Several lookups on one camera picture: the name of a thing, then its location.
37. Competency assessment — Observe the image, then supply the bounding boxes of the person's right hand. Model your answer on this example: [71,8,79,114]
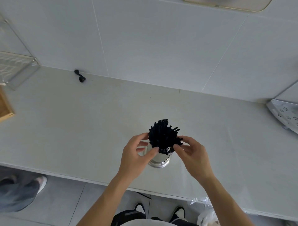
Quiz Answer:
[173,136,215,186]

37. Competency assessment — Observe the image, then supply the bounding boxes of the person's left hand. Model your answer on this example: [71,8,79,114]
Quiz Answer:
[118,133,160,185]

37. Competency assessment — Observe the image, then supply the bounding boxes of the bundle of black chopsticks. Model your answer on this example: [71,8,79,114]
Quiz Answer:
[148,119,183,155]

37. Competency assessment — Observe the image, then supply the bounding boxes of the person's left forearm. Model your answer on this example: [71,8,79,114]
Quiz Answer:
[76,173,138,226]

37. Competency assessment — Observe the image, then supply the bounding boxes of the person's right forearm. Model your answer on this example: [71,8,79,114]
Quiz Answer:
[201,176,255,226]

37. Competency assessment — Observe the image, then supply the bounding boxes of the stainless steel chopstick holder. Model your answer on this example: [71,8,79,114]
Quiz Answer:
[143,139,175,169]

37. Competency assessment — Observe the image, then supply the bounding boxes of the person's left shoe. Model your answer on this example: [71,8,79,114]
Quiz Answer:
[134,203,146,219]

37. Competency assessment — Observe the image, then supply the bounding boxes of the person's shoe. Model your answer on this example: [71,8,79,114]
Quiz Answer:
[35,175,47,195]
[172,206,186,222]
[134,203,146,219]

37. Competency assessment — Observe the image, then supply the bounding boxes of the person's right shoe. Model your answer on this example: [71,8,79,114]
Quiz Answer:
[172,206,186,222]

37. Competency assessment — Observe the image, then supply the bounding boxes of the person's black trousers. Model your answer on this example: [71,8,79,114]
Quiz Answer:
[113,210,199,226]

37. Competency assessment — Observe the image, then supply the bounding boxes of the person's white shirt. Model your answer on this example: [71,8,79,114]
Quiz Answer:
[121,218,178,226]

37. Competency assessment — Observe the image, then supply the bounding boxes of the clear plastic bag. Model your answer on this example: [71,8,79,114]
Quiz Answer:
[190,197,220,226]

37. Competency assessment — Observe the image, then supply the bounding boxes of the white perforated plastic shelf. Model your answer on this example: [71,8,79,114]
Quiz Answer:
[266,99,298,135]

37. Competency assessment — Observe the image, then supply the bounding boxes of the small black crank handle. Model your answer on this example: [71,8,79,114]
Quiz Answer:
[74,69,86,83]

